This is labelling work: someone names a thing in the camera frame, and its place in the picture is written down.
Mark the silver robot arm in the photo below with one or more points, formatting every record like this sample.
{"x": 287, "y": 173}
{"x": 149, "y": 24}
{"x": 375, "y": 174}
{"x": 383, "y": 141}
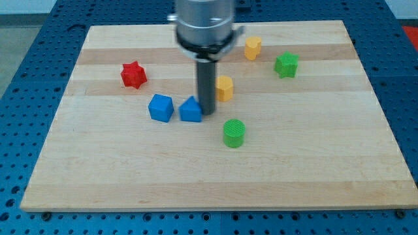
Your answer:
{"x": 204, "y": 29}

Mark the red star block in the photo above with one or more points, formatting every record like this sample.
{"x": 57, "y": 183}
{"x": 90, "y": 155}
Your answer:
{"x": 133, "y": 75}

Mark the green star block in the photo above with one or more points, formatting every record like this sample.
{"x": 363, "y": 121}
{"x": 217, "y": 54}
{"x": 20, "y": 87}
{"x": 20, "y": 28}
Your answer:
{"x": 286, "y": 65}

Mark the blue pentagon block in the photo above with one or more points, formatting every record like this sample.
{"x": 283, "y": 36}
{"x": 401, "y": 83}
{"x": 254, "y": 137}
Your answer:
{"x": 190, "y": 110}

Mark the green cylinder block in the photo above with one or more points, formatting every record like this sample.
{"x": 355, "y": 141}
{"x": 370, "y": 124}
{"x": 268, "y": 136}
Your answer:
{"x": 233, "y": 133}

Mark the yellow hexagon block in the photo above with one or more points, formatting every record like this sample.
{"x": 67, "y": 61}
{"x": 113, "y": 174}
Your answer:
{"x": 224, "y": 88}

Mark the dark cylindrical pointer rod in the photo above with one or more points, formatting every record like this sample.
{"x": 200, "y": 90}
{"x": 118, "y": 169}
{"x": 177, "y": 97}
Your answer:
{"x": 206, "y": 87}

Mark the blue cube block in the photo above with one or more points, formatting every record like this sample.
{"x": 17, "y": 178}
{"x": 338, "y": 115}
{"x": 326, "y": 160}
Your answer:
{"x": 161, "y": 108}

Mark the wooden board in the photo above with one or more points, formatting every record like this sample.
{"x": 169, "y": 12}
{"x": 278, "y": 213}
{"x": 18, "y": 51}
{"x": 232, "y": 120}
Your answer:
{"x": 318, "y": 141}

